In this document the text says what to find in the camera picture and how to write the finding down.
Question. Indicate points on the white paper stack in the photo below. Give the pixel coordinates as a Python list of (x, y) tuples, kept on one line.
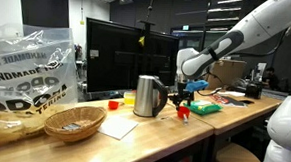
[(231, 94)]

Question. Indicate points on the seated person in background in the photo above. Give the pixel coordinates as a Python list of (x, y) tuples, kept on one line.
[(271, 79)]

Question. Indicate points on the black box device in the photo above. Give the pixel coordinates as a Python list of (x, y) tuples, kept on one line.
[(253, 90)]

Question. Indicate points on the black vertical stand pole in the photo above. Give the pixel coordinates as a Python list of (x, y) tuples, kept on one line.
[(147, 27)]

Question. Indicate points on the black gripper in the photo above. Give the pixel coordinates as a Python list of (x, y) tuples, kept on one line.
[(185, 91)]

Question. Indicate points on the small packet in basket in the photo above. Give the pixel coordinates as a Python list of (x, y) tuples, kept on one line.
[(71, 126)]

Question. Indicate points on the stainless steel electric kettle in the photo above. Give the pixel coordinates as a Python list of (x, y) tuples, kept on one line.
[(145, 96)]

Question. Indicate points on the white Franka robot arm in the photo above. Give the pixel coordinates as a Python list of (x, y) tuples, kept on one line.
[(255, 26)]

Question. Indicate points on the round wooden stool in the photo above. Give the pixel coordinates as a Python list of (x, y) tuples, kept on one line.
[(236, 159)]

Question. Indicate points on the yellow tag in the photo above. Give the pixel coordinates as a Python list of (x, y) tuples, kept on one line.
[(141, 41)]

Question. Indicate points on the clear printed plastic bag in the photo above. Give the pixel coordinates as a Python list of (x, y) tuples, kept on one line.
[(25, 78)]

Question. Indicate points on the red and black magazine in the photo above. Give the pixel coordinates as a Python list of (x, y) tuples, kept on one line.
[(226, 100)]

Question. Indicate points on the small black flat object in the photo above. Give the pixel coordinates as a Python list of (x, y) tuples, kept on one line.
[(247, 101)]

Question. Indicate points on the woven wicker basket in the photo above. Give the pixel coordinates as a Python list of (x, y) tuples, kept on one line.
[(74, 124)]

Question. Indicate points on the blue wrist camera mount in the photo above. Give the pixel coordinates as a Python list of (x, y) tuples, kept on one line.
[(197, 85)]

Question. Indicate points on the small red measuring cup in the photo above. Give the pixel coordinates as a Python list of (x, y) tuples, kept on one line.
[(113, 105)]

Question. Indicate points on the brown cardboard box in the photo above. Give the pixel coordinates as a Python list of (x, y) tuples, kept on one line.
[(229, 73)]

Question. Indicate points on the white paper sheet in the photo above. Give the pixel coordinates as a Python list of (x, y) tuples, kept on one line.
[(118, 127)]

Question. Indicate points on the large black monitor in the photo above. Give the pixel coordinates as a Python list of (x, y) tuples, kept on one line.
[(120, 59)]

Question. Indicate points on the yellow plastic container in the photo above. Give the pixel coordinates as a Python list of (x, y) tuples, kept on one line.
[(129, 98)]

